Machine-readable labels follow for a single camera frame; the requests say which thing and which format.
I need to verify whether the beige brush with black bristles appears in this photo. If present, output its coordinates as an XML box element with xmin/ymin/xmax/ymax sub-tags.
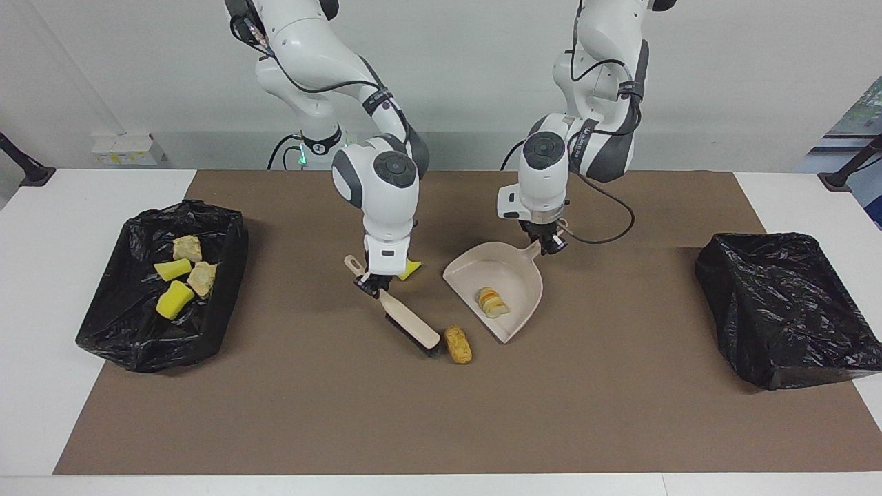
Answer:
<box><xmin>344</xmin><ymin>254</ymin><xmax>442</xmax><ymax>357</ymax></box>

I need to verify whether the beige plastic dustpan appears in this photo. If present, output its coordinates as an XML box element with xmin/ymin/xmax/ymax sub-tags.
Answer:
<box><xmin>442</xmin><ymin>240</ymin><xmax>544</xmax><ymax>344</ymax></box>

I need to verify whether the orange striped toy croissant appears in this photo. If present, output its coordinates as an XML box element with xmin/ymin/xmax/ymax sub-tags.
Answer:
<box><xmin>476</xmin><ymin>287</ymin><xmax>511</xmax><ymax>319</ymax></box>

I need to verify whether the brown toy bread roll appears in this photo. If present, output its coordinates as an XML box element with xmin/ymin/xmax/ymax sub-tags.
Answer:
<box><xmin>444</xmin><ymin>326</ymin><xmax>473</xmax><ymax>365</ymax></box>

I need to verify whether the black bag-lined bin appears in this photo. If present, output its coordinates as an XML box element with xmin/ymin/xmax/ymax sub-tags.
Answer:
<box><xmin>695</xmin><ymin>232</ymin><xmax>882</xmax><ymax>391</ymax></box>
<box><xmin>75</xmin><ymin>200</ymin><xmax>249</xmax><ymax>374</ymax></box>

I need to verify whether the brown table mat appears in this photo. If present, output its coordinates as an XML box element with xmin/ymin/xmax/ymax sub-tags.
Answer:
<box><xmin>53</xmin><ymin>170</ymin><xmax>882</xmax><ymax>475</ymax></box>

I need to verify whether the black stand leg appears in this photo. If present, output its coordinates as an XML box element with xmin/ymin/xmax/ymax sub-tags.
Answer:
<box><xmin>818</xmin><ymin>134</ymin><xmax>882</xmax><ymax>192</ymax></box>
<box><xmin>0</xmin><ymin>131</ymin><xmax>56</xmax><ymax>187</ymax></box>

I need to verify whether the glass window pane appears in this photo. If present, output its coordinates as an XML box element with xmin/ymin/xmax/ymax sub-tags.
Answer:
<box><xmin>823</xmin><ymin>76</ymin><xmax>882</xmax><ymax>138</ymax></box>

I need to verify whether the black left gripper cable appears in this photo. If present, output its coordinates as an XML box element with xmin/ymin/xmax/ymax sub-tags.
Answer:
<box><xmin>565</xmin><ymin>172</ymin><xmax>635</xmax><ymax>245</ymax></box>

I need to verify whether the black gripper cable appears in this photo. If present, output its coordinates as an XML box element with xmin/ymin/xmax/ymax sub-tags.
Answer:
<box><xmin>565</xmin><ymin>172</ymin><xmax>635</xmax><ymax>245</ymax></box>
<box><xmin>231</xmin><ymin>10</ymin><xmax>390</xmax><ymax>107</ymax></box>

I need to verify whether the black right base cable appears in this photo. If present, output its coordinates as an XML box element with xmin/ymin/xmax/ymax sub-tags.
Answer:
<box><xmin>267</xmin><ymin>134</ymin><xmax>304</xmax><ymax>170</ymax></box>

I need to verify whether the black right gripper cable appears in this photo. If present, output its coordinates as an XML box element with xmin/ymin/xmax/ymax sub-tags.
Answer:
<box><xmin>231</xmin><ymin>10</ymin><xmax>390</xmax><ymax>107</ymax></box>

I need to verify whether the white wall socket box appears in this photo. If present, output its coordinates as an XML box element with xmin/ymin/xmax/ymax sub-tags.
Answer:
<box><xmin>91</xmin><ymin>134</ymin><xmax>166</xmax><ymax>166</ymax></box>

